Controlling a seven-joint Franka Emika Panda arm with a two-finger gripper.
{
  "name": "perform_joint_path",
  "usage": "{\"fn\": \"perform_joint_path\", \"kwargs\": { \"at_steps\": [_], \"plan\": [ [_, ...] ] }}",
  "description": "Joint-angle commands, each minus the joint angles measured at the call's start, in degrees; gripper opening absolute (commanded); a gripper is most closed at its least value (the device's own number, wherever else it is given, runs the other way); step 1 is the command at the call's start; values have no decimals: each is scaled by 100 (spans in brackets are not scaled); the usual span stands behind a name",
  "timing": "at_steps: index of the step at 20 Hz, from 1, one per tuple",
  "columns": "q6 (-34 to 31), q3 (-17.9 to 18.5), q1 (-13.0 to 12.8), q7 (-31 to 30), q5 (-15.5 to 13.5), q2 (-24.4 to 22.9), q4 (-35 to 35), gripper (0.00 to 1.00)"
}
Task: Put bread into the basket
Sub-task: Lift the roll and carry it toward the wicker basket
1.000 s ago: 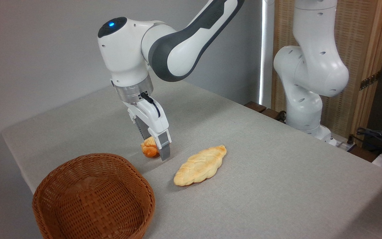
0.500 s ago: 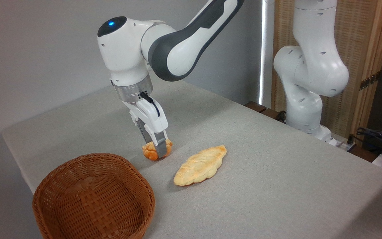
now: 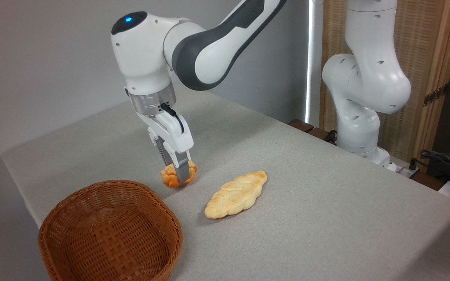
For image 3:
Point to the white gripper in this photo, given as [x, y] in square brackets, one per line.
[172, 134]

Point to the small round bread roll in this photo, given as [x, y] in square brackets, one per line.
[170, 177]

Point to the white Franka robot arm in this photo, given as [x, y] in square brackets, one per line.
[369, 78]

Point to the long braided bread loaf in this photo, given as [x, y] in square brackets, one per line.
[236, 194]

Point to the brown wicker basket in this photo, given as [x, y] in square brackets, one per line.
[109, 234]

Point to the dark wooden block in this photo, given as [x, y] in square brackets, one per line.
[300, 125]
[320, 134]

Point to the grey tablecloth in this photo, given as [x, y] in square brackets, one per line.
[307, 218]

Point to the white vertical pole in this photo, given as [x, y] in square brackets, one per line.
[313, 58]

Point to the white power strip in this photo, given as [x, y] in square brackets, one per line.
[402, 169]

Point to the metal screen hinge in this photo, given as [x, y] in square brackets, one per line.
[435, 95]

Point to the wooden woven folding screen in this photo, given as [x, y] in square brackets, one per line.
[424, 47]

